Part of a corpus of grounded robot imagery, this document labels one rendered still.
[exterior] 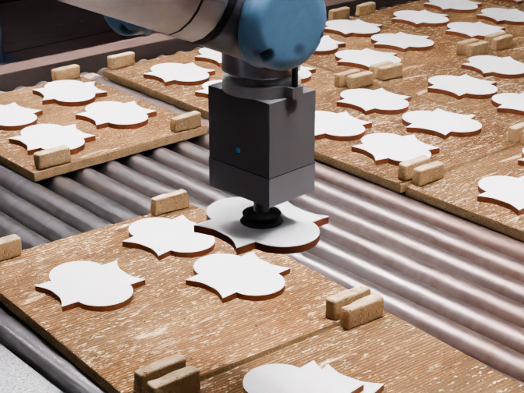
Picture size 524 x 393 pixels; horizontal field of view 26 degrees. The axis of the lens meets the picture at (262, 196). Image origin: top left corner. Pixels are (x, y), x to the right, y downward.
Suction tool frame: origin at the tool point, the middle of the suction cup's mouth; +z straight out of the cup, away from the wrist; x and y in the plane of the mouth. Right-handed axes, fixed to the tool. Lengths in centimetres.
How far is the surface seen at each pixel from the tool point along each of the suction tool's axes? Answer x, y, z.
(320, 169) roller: -55, 42, 20
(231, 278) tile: -14.4, 19.9, 17.5
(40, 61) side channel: -54, 118, 17
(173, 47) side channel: -85, 113, 19
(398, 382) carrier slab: -11.3, -9.4, 18.4
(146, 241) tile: -14.0, 36.1, 17.5
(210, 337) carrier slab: -3.5, 12.0, 18.4
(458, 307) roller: -32.6, -1.9, 20.2
